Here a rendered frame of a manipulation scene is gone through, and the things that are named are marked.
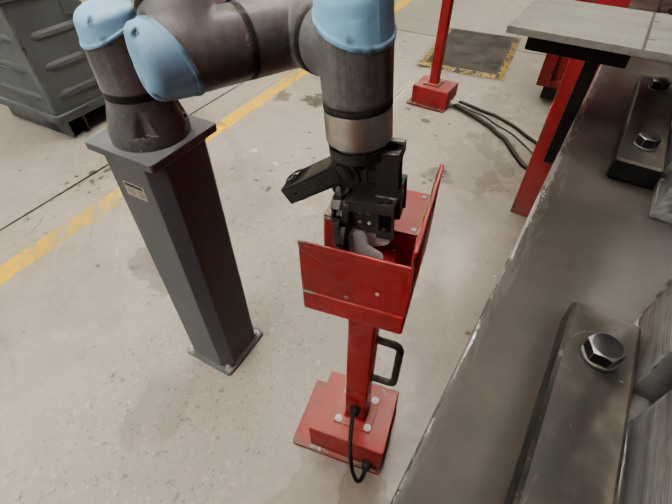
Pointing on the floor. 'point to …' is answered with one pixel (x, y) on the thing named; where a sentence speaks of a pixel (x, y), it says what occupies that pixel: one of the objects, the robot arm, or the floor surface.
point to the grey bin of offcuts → (46, 65)
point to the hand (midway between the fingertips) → (350, 259)
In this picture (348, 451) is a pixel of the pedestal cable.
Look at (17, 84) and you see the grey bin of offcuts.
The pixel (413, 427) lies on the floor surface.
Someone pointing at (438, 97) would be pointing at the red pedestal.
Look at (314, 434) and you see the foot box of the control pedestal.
